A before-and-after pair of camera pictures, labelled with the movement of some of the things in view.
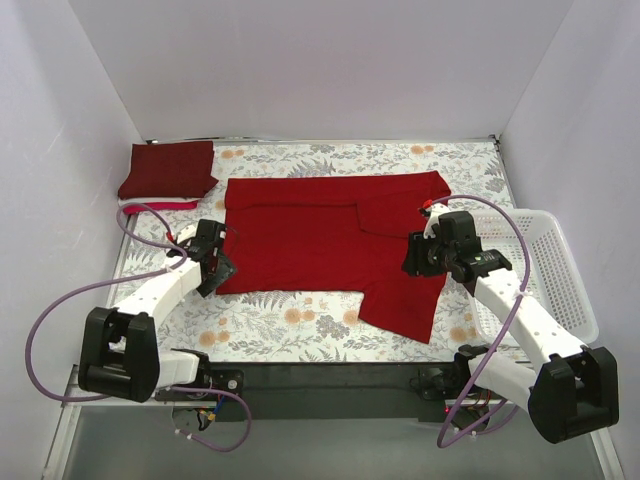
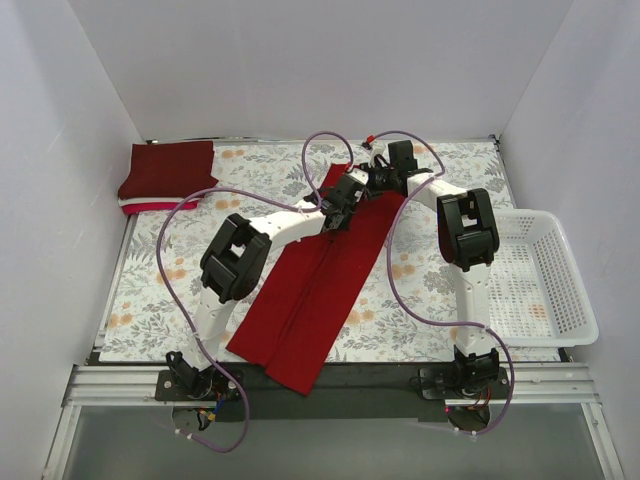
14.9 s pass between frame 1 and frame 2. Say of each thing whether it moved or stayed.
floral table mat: stayed
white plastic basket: stayed
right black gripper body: moved
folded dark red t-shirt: stayed
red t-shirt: moved
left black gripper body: moved
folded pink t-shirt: stayed
